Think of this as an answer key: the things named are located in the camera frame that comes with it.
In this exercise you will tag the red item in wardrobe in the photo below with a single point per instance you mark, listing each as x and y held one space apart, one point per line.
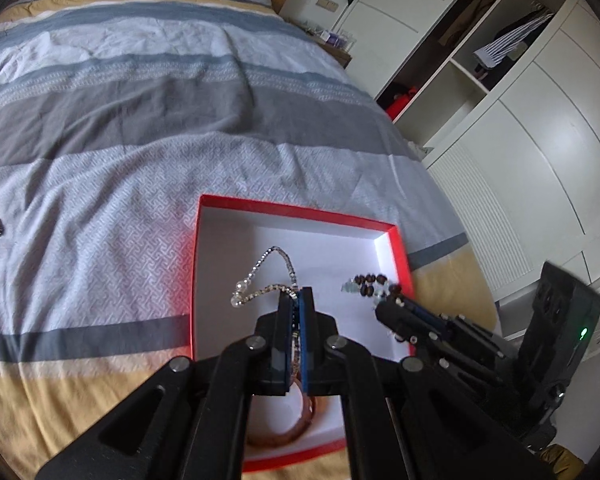
400 101

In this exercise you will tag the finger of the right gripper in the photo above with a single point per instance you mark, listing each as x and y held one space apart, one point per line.
400 315
448 328

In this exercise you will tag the white wardrobe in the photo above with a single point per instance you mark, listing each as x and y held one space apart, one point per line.
516 148

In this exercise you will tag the striped duvet cover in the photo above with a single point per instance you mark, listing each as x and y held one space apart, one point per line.
116 116

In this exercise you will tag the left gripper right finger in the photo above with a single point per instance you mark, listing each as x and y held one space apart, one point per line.
404 421

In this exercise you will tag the striped hanging shirt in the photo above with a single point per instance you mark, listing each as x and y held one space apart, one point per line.
492 54

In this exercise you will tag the amber bangle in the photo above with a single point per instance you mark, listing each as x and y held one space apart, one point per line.
277 421

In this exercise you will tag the wall switch plate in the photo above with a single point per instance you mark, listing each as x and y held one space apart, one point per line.
328 5

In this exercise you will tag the wooden nightstand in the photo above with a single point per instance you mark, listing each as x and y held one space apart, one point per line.
340 55

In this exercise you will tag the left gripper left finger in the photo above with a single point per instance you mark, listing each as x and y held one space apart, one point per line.
188 420

